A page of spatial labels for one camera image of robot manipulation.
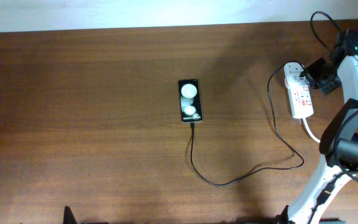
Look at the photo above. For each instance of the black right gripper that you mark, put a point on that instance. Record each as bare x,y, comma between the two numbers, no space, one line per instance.
309,73

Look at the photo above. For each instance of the black smartphone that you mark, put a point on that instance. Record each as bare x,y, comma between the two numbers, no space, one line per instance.
190,101

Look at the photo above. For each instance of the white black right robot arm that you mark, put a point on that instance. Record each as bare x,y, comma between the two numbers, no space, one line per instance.
338,146

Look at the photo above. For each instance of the white charger adapter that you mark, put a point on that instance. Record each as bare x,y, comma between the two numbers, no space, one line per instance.
294,80

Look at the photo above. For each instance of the white power strip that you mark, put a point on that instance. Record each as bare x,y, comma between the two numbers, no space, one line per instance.
300,98

